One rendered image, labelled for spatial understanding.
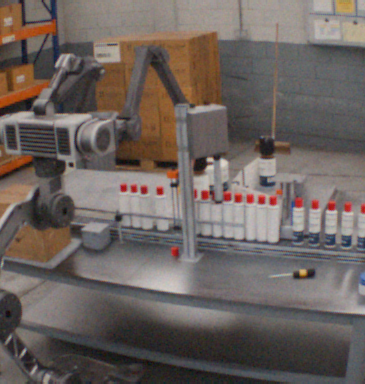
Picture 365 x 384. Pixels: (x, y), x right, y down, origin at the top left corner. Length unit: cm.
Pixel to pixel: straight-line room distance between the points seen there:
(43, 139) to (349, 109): 516
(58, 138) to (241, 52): 531
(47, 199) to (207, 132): 70
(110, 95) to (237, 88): 171
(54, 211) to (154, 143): 409
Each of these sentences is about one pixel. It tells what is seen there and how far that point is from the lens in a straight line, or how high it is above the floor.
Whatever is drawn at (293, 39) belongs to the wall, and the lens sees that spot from 730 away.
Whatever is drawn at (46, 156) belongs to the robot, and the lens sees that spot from 250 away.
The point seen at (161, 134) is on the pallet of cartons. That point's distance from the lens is 653.
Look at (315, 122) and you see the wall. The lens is 740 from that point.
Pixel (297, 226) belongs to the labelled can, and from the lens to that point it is 275.
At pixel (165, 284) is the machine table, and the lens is 262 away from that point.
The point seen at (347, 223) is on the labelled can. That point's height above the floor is 100.
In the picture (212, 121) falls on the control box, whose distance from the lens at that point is 263.
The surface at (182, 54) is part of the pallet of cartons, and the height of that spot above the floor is 123.
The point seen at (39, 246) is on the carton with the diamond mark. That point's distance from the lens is 284.
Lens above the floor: 205
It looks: 19 degrees down
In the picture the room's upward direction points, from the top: 4 degrees counter-clockwise
